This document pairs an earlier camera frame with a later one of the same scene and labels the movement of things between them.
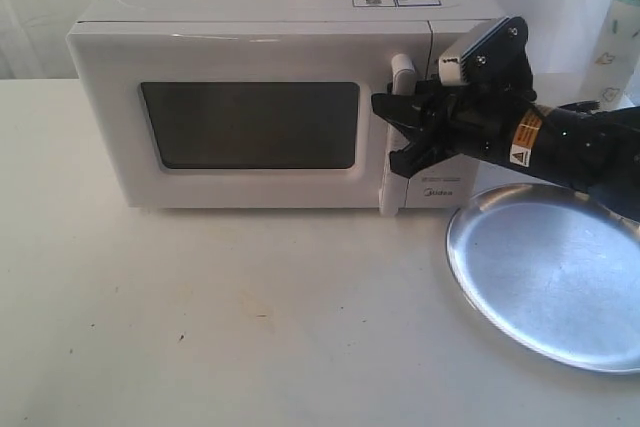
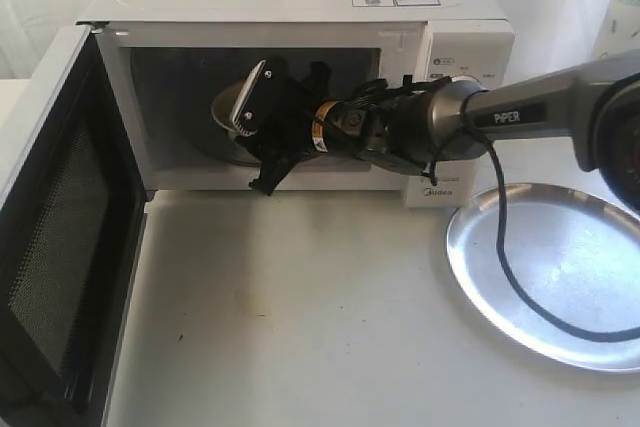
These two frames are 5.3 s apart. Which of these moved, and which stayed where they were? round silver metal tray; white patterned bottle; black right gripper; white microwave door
Moved: white microwave door; black right gripper
Stayed: white patterned bottle; round silver metal tray
